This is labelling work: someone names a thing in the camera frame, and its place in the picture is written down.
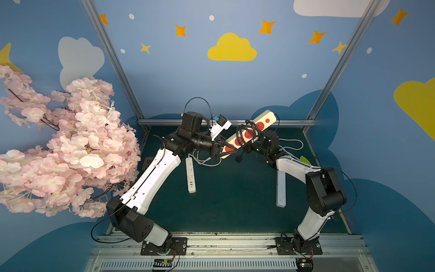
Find cream red power strip black cord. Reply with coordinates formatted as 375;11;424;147
220;109;276;164

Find white power strip with cord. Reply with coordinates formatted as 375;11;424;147
276;138;304;208

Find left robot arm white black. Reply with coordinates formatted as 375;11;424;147
106;112;231;247

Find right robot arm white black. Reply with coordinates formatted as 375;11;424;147
244;130;347;245

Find white power strip usb ports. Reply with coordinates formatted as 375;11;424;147
185;151;223;194

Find green yellow garden trowel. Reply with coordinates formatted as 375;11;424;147
300;156;312;165

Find black slotted spatula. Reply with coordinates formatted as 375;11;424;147
142;157;154;171

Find pink cherry blossom tree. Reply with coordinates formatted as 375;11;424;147
1;65;140;218

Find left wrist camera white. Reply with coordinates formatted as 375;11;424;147
210;115;232;141

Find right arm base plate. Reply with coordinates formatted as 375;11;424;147
275;237;323;256

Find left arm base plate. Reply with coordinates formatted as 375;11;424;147
140;237;188;256

